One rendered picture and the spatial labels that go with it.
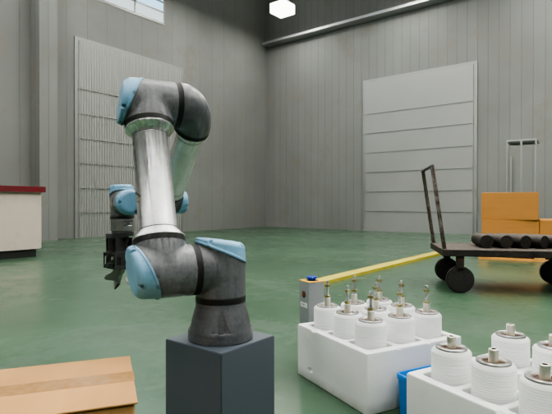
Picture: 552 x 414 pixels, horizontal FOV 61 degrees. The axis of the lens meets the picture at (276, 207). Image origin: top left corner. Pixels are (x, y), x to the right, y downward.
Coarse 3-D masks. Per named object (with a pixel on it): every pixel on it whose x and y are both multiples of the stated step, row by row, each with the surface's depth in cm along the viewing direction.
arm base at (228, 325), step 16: (208, 304) 104; (224, 304) 104; (240, 304) 106; (192, 320) 107; (208, 320) 103; (224, 320) 103; (240, 320) 105; (192, 336) 105; (208, 336) 102; (224, 336) 102; (240, 336) 104
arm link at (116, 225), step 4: (112, 220) 150; (116, 220) 149; (120, 220) 149; (124, 220) 149; (128, 220) 150; (132, 220) 152; (112, 224) 150; (116, 224) 149; (120, 224) 149; (124, 224) 149; (128, 224) 150; (132, 224) 152; (112, 228) 150; (116, 228) 149; (120, 228) 149; (124, 228) 149; (128, 228) 150; (132, 228) 152
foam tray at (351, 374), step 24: (312, 336) 160; (456, 336) 153; (312, 360) 160; (336, 360) 148; (360, 360) 137; (384, 360) 138; (408, 360) 142; (336, 384) 148; (360, 384) 137; (384, 384) 138; (360, 408) 137; (384, 408) 138
